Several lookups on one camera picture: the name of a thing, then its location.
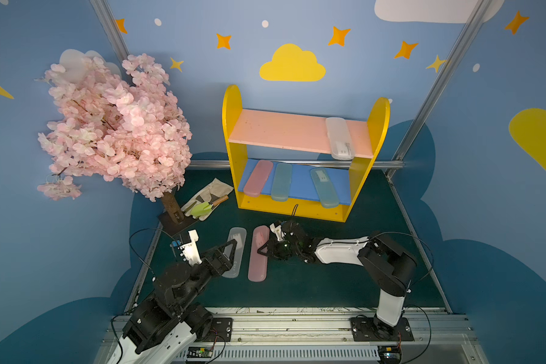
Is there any pink pencil case shelf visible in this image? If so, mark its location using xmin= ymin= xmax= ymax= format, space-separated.
xmin=247 ymin=225 xmax=270 ymax=282
xmin=244 ymin=159 xmax=274 ymax=197

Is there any yellow shelf unit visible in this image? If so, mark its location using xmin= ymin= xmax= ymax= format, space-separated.
xmin=222 ymin=85 xmax=391 ymax=222

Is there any pink blossom tree crown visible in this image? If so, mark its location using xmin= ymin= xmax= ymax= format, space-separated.
xmin=37 ymin=54 xmax=192 ymax=202

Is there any green garden trowel wooden handle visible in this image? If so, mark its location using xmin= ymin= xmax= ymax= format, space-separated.
xmin=190 ymin=195 xmax=228 ymax=218

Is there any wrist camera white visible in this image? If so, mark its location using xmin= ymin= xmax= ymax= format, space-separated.
xmin=269 ymin=222 xmax=285 ymax=242
xmin=170 ymin=230 xmax=202 ymax=266

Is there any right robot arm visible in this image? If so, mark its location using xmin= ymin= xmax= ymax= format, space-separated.
xmin=253 ymin=220 xmax=418 ymax=329

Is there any green pencil case lower shelf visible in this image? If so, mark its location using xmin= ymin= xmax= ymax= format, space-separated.
xmin=271 ymin=163 xmax=293 ymax=202

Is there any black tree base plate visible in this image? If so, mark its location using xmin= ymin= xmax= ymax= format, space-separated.
xmin=158 ymin=212 xmax=198 ymax=236

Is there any teal pencil case with label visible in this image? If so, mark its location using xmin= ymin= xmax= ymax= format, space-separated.
xmin=310 ymin=168 xmax=340 ymax=209

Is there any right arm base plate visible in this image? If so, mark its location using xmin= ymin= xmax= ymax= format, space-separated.
xmin=350 ymin=315 xmax=414 ymax=342

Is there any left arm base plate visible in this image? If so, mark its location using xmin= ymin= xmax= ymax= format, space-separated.
xmin=197 ymin=317 xmax=234 ymax=343

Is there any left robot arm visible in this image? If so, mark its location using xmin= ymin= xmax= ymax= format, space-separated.
xmin=107 ymin=238 xmax=238 ymax=363

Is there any clear white pencil case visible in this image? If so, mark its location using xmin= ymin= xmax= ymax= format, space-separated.
xmin=222 ymin=227 xmax=247 ymax=279

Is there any white pencil case with label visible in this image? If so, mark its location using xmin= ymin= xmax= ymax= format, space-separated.
xmin=325 ymin=117 xmax=355 ymax=161

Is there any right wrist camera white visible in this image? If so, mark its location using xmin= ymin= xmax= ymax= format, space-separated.
xmin=269 ymin=222 xmax=285 ymax=242

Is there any white work glove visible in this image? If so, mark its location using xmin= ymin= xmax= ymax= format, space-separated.
xmin=183 ymin=178 xmax=234 ymax=221

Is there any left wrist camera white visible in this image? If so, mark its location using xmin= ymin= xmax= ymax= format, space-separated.
xmin=170 ymin=230 xmax=202 ymax=266

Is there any brown tree trunk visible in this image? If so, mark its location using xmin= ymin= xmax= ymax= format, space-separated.
xmin=161 ymin=191 xmax=184 ymax=224

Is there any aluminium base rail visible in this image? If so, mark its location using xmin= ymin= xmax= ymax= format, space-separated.
xmin=94 ymin=306 xmax=488 ymax=363

